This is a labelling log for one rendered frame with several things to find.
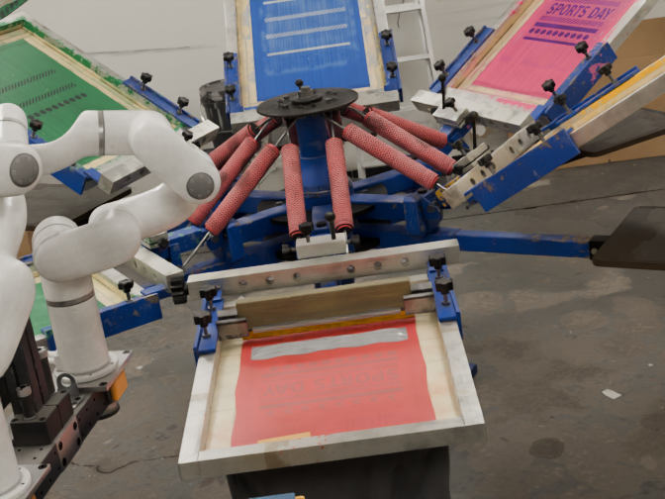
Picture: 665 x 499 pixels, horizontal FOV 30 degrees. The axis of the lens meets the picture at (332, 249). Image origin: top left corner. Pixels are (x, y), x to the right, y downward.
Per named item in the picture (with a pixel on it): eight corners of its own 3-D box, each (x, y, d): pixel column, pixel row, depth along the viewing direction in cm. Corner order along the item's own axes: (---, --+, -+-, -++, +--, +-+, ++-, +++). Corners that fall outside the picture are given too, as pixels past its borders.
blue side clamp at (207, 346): (220, 372, 281) (214, 345, 279) (198, 375, 281) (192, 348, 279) (228, 320, 309) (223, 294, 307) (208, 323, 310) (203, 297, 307)
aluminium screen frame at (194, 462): (487, 441, 234) (485, 423, 232) (181, 481, 236) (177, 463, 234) (444, 285, 308) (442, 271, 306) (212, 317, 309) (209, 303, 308)
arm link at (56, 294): (93, 281, 246) (76, 205, 240) (97, 305, 233) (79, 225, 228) (45, 292, 244) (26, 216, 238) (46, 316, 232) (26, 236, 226)
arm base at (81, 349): (31, 385, 241) (13, 313, 236) (54, 356, 253) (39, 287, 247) (106, 382, 238) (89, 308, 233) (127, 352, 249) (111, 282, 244)
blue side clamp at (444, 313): (463, 340, 279) (460, 311, 277) (441, 343, 280) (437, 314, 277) (449, 289, 308) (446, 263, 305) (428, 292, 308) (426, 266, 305)
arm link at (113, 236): (224, 203, 248) (238, 231, 231) (41, 261, 243) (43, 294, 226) (203, 137, 243) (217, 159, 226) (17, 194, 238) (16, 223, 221)
